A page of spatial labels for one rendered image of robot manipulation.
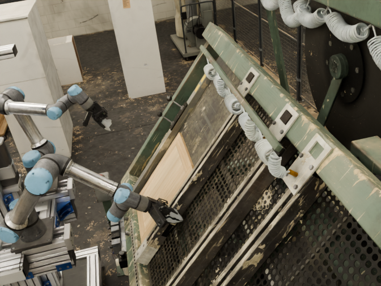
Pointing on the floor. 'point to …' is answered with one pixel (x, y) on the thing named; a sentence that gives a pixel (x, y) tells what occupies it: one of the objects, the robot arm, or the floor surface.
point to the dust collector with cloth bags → (191, 25)
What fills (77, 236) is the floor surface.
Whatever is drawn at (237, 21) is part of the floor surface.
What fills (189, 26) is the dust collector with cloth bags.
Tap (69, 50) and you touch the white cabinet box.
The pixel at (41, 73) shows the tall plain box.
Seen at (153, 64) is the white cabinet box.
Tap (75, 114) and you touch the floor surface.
